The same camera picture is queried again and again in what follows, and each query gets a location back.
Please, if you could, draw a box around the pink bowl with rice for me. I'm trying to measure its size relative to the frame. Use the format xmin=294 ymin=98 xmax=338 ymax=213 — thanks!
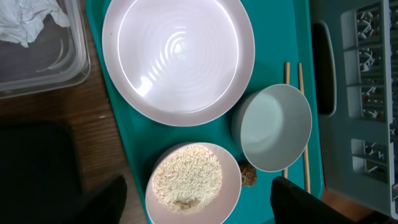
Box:
xmin=145 ymin=142 xmax=242 ymax=223

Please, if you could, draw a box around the left wooden chopstick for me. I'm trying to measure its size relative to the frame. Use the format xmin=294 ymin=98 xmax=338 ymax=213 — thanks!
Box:
xmin=283 ymin=62 xmax=290 ymax=179

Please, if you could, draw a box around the clear plastic waste bin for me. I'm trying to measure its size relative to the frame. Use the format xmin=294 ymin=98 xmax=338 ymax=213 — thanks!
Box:
xmin=1 ymin=0 xmax=91 ymax=99

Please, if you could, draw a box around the grey dishwasher rack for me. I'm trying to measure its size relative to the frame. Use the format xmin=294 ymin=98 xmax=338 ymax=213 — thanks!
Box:
xmin=310 ymin=0 xmax=397 ymax=218

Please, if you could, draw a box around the white paper napkin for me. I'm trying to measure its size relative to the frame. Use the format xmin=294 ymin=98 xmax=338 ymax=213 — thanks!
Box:
xmin=1 ymin=0 xmax=70 ymax=48

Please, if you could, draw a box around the teal plastic tray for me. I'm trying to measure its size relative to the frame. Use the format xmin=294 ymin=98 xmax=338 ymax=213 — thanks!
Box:
xmin=103 ymin=0 xmax=324 ymax=223

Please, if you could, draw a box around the grey-green bowl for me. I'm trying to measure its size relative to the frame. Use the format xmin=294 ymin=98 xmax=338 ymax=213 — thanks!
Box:
xmin=231 ymin=84 xmax=312 ymax=172

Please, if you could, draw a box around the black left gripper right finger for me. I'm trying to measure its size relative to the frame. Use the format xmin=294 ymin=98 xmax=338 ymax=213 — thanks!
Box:
xmin=271 ymin=177 xmax=354 ymax=224

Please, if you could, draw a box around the black waste tray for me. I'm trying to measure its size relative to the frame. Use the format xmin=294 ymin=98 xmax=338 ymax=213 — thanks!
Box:
xmin=1 ymin=121 xmax=82 ymax=224

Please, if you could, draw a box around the brown food scrap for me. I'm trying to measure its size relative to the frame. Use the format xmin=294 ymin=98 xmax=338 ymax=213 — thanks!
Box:
xmin=239 ymin=162 xmax=257 ymax=187

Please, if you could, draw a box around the large pink plate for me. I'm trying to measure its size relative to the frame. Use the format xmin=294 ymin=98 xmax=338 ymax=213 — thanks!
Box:
xmin=102 ymin=0 xmax=255 ymax=127

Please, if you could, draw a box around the right wooden chopstick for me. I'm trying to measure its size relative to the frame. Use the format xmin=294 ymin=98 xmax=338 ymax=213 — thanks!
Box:
xmin=298 ymin=63 xmax=311 ymax=194

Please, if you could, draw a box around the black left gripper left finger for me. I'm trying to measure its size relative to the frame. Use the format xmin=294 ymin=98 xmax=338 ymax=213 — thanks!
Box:
xmin=67 ymin=175 xmax=127 ymax=224

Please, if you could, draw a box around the wooden chopstick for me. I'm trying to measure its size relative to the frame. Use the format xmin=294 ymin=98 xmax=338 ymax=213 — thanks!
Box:
xmin=283 ymin=62 xmax=290 ymax=179
xmin=298 ymin=63 xmax=311 ymax=194

